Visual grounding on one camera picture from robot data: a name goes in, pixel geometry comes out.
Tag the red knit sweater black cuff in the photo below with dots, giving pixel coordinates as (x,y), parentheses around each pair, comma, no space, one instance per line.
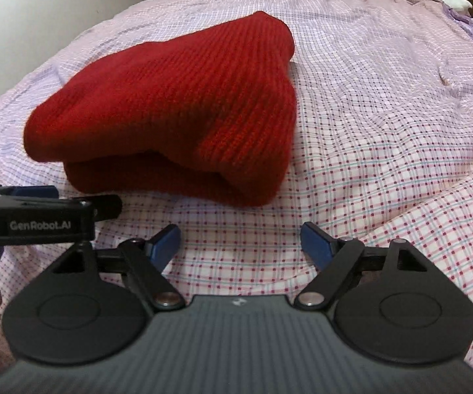
(171,102)

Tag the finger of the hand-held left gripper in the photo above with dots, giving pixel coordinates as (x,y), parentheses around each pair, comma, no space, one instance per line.
(107,208)
(35,192)

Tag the white pillow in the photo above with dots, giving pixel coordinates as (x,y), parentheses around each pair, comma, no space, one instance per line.
(456,1)

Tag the pink checked bed sheet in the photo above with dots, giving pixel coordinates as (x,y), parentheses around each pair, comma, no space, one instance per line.
(384,111)

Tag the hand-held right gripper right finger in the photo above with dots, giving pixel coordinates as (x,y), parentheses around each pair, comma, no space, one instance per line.
(316,246)

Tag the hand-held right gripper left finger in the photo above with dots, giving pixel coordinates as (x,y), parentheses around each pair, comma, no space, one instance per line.
(166,244)

